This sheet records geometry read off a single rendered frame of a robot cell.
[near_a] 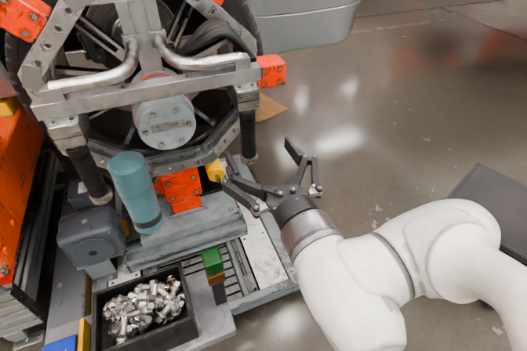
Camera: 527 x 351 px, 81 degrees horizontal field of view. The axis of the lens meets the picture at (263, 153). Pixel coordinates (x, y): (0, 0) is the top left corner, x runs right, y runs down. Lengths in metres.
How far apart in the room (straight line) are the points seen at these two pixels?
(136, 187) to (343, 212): 1.10
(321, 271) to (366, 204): 1.30
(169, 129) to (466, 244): 0.59
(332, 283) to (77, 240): 0.93
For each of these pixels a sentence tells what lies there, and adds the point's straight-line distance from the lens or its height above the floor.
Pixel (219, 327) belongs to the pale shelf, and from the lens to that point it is 0.86.
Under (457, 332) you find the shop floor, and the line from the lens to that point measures 1.52.
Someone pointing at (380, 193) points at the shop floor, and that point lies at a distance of 1.80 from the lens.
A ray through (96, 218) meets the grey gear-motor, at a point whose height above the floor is 0.40.
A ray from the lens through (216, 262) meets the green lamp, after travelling 0.70.
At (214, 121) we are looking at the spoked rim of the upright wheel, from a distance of 1.04.
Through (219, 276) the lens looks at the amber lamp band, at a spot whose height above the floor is 0.60.
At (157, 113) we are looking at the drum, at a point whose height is 0.89.
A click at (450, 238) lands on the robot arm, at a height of 0.93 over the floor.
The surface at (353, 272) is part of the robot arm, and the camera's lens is 0.44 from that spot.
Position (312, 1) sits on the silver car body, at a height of 0.93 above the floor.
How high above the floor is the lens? 1.26
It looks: 41 degrees down
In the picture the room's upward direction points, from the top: straight up
